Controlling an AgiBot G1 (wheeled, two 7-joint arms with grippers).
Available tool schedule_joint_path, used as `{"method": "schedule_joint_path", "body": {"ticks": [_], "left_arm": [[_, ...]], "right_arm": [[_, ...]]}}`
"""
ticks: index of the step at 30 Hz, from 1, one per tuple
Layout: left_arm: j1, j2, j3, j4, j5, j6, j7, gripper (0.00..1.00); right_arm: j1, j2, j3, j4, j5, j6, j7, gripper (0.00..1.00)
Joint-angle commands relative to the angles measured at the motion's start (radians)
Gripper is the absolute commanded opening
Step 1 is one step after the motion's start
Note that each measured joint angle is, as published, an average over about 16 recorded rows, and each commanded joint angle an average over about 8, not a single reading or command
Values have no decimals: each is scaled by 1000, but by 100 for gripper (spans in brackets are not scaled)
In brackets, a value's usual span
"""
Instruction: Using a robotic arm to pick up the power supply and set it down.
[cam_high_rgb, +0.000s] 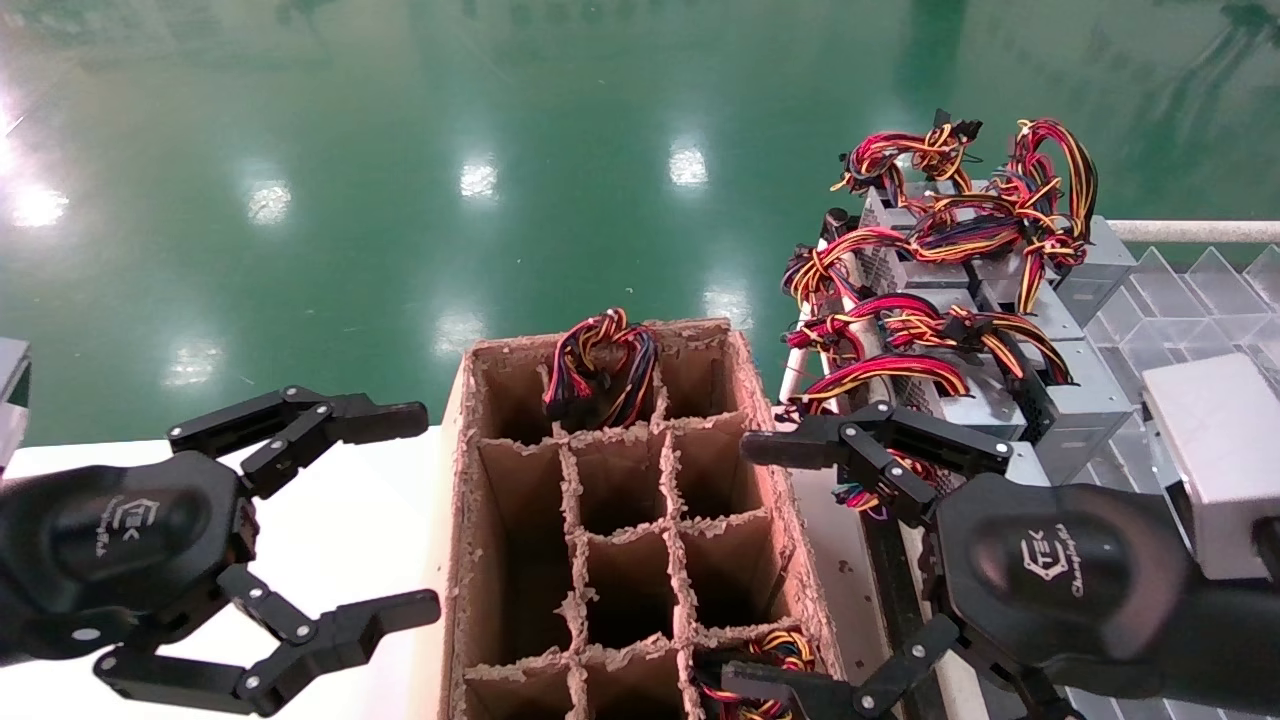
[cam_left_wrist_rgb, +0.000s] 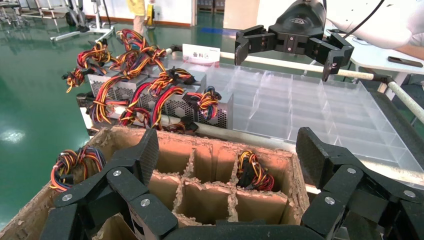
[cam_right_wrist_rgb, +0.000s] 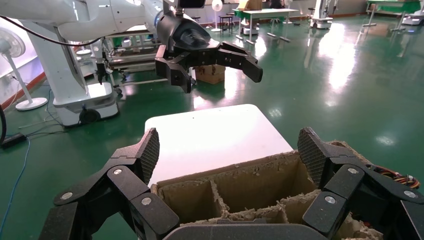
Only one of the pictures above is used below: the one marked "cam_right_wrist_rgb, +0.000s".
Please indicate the brown cardboard divider box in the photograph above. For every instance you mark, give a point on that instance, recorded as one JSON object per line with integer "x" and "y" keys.
{"x": 258, "y": 179}

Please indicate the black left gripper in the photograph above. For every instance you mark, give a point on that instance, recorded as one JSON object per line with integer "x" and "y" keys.
{"x": 185, "y": 33}

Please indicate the black stool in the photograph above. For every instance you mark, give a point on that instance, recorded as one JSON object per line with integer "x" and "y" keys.
{"x": 226, "y": 16}

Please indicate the table with green skirt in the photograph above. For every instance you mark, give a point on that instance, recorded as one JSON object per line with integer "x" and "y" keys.
{"x": 265, "y": 13}
{"x": 394, "y": 6}

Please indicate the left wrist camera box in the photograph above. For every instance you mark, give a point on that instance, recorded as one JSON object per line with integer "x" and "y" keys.
{"x": 192, "y": 3}

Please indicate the black power strip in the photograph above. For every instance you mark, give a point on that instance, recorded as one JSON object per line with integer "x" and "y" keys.
{"x": 13, "y": 140}

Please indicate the white standing fan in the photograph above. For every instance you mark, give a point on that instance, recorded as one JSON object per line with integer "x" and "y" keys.
{"x": 217, "y": 6}
{"x": 31, "y": 103}

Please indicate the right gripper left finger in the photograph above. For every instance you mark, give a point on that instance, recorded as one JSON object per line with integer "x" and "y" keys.
{"x": 126, "y": 185}

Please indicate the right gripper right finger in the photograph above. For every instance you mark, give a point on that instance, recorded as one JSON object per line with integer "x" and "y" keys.
{"x": 344, "y": 179}

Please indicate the metal frame cart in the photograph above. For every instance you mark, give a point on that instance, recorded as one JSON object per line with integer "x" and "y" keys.
{"x": 132, "y": 61}

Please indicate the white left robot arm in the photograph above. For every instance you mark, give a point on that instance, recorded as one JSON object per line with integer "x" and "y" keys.
{"x": 99, "y": 16}

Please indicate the white hanging robot arm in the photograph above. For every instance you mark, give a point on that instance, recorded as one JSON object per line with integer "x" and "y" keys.
{"x": 100, "y": 71}

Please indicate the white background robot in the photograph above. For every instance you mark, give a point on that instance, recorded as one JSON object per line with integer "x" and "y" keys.
{"x": 320, "y": 21}

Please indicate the open brown cardboard carton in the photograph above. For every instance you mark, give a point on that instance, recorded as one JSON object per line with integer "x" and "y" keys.
{"x": 251, "y": 4}

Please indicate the small brown cardboard box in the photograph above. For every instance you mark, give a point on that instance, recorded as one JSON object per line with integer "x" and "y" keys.
{"x": 210, "y": 74}

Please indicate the white robot torso column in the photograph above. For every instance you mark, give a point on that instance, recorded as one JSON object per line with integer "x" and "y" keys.
{"x": 59, "y": 76}

